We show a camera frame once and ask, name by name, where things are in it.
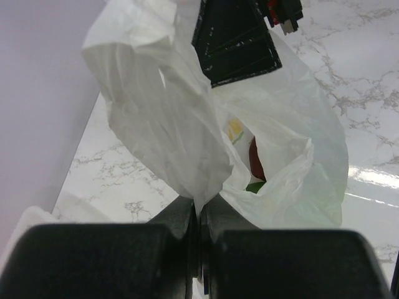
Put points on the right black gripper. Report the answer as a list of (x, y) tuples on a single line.
[(232, 40)]

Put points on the white lemon-print plastic bag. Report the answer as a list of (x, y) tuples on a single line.
[(196, 138)]

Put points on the dark red fake apple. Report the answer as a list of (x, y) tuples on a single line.
[(255, 164)]

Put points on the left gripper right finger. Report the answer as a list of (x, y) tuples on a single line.
[(242, 261)]

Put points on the large green fake apple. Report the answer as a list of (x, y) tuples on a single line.
[(255, 187)]

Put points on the white plastic fruit basket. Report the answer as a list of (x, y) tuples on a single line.
[(68, 208)]

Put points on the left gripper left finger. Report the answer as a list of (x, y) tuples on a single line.
[(149, 260)]

